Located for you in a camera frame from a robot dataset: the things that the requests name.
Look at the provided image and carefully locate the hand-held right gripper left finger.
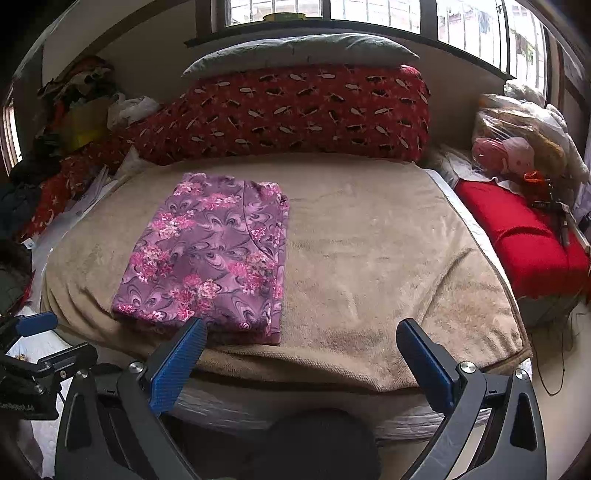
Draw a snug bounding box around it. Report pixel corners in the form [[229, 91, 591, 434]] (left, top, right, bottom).
[[54, 318, 208, 480]]

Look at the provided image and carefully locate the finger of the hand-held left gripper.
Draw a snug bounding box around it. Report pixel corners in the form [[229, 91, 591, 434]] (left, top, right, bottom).
[[0, 344, 99, 384], [0, 311, 58, 354]]

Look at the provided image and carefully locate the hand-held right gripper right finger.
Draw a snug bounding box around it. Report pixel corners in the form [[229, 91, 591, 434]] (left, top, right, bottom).
[[396, 318, 548, 480]]

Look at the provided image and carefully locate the purple floral garment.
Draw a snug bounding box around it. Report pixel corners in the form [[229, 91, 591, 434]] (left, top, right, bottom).
[[112, 172, 291, 346]]

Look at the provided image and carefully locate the pile of mixed clothes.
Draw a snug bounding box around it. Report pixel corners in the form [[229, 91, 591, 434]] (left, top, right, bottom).
[[37, 55, 116, 139]]

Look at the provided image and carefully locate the clear plastic bag of clothes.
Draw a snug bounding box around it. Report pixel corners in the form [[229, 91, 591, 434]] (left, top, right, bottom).
[[473, 92, 583, 185]]

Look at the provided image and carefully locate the beige fleece blanket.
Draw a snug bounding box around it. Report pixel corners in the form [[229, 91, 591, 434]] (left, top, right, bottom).
[[41, 152, 532, 393]]

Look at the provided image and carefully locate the plain red cloth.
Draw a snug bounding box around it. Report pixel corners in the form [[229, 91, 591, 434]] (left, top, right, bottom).
[[455, 179, 591, 302]]

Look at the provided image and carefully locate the small side window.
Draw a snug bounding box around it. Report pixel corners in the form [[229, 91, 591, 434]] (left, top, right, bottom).
[[0, 92, 22, 172]]

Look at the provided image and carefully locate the black metal tool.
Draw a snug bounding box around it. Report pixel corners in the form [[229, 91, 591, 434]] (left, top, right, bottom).
[[531, 182, 591, 252]]

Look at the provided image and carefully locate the yellow cardboard box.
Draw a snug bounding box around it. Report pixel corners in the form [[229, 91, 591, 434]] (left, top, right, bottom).
[[62, 99, 112, 149]]

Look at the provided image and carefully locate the pink plush toy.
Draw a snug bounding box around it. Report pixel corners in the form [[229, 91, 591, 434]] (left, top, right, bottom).
[[473, 136, 535, 178]]

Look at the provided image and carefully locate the white plastic bag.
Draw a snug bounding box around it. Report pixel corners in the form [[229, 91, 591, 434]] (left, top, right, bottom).
[[107, 92, 160, 131]]

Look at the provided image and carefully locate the red patterned quilt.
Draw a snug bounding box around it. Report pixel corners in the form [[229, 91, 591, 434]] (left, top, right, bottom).
[[25, 64, 432, 241]]

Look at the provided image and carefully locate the grey pillow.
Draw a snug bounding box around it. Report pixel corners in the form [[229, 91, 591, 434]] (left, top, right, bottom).
[[181, 33, 420, 77]]

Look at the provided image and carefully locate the barred window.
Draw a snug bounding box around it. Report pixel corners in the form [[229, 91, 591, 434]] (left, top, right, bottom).
[[185, 0, 561, 107]]

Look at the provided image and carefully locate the black cable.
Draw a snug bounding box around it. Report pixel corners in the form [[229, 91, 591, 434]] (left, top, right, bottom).
[[526, 300, 591, 398]]

